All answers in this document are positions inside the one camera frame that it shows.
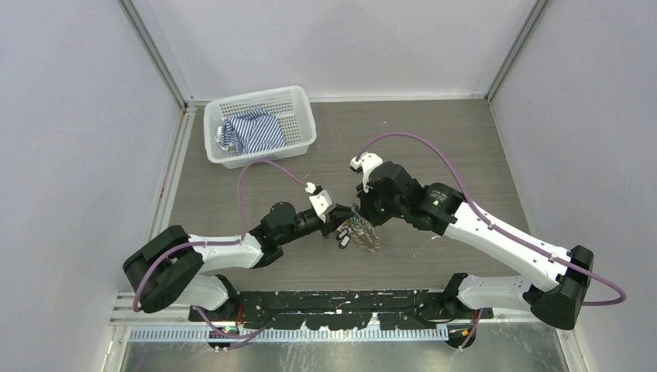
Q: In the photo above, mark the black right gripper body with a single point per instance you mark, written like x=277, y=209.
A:
x=377, y=210

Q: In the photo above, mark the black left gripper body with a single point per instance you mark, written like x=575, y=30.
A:
x=305, y=225

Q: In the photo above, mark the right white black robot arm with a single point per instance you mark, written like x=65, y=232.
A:
x=548, y=281

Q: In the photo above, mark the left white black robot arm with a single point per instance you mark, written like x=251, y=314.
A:
x=175, y=267

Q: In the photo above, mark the black key tag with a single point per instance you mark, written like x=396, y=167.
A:
x=343, y=238

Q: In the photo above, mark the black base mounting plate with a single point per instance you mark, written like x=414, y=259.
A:
x=340, y=310

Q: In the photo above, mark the white plastic perforated basket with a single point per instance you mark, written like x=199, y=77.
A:
x=289, y=104

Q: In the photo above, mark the blue white striped cloth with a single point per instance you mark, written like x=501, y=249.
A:
x=253, y=131

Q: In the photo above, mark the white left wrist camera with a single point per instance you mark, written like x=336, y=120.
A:
x=320, y=199

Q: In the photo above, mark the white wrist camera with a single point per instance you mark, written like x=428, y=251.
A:
x=365, y=164
x=320, y=199

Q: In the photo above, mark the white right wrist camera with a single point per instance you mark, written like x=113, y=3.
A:
x=365, y=164

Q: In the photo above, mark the slotted cable duct strip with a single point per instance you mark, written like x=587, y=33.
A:
x=202, y=333

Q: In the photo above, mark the aluminium frame rail left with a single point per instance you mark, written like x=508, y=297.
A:
x=122, y=314

